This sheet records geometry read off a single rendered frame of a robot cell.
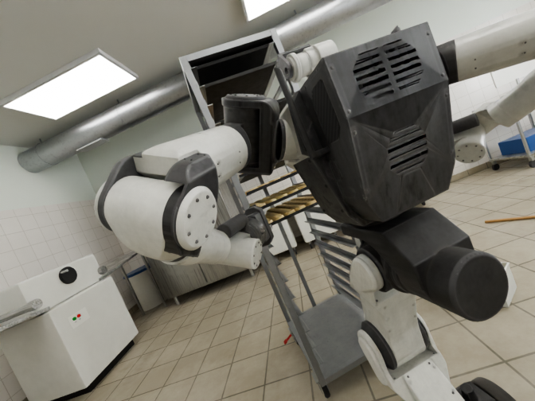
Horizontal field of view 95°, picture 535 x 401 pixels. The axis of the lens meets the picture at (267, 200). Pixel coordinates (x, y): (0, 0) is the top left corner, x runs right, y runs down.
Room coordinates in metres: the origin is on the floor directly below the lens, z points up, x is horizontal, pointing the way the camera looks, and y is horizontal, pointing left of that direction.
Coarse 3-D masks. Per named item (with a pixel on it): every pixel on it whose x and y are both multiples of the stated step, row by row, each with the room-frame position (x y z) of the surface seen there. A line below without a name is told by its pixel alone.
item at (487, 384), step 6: (474, 378) 0.86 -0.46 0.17; (480, 378) 0.84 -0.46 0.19; (474, 384) 0.83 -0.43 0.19; (480, 384) 0.81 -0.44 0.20; (486, 384) 0.80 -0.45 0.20; (492, 384) 0.79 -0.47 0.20; (486, 390) 0.78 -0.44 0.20; (492, 390) 0.78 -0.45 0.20; (498, 390) 0.77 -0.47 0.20; (504, 390) 0.77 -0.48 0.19; (492, 396) 0.77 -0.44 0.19; (498, 396) 0.76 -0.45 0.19; (504, 396) 0.75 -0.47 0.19; (510, 396) 0.75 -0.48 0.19
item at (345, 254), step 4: (316, 240) 1.83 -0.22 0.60; (320, 240) 1.74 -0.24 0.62; (316, 244) 1.78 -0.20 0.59; (320, 244) 1.74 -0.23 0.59; (324, 244) 1.69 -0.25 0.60; (328, 244) 1.61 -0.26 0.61; (328, 248) 1.60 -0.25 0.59; (332, 248) 1.57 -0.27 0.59; (336, 248) 1.50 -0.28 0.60; (340, 248) 1.44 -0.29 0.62; (336, 252) 1.48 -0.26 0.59; (340, 252) 1.45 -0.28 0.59; (344, 252) 1.41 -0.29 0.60; (348, 252) 1.35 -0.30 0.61; (344, 256) 1.37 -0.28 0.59; (348, 256) 1.35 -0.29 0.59; (352, 256) 1.32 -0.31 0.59; (352, 260) 1.28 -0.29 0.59
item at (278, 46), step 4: (272, 32) 1.22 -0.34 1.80; (276, 32) 1.22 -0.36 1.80; (272, 36) 1.22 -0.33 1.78; (276, 36) 1.22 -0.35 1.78; (276, 40) 1.22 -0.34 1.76; (276, 44) 1.22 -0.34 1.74; (280, 44) 1.22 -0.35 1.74; (276, 48) 1.22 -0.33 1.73; (280, 48) 1.22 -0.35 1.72; (276, 52) 1.24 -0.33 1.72; (280, 52) 1.22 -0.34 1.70; (288, 80) 1.24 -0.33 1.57; (292, 84) 1.22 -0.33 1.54; (296, 84) 1.22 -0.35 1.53; (292, 88) 1.23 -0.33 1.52; (296, 88) 1.22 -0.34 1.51; (356, 240) 1.22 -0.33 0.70; (360, 244) 1.22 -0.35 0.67; (356, 248) 1.24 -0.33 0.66
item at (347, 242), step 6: (312, 228) 1.80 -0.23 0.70; (318, 234) 1.69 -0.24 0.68; (324, 234) 1.61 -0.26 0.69; (330, 234) 1.50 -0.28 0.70; (336, 240) 1.41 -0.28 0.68; (342, 240) 1.36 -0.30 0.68; (348, 240) 1.29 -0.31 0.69; (354, 240) 1.22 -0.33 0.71; (348, 246) 1.26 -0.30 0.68; (354, 246) 1.22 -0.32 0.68
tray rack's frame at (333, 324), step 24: (216, 48) 1.17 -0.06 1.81; (240, 48) 1.21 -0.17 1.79; (192, 96) 1.49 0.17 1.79; (288, 168) 1.82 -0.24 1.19; (264, 192) 1.80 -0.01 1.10; (288, 240) 1.81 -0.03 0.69; (264, 264) 1.75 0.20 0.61; (312, 312) 1.74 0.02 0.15; (336, 312) 1.62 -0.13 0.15; (360, 312) 1.52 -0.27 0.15; (312, 336) 1.49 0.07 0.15; (336, 336) 1.40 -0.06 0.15; (336, 360) 1.23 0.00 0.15; (360, 360) 1.18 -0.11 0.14
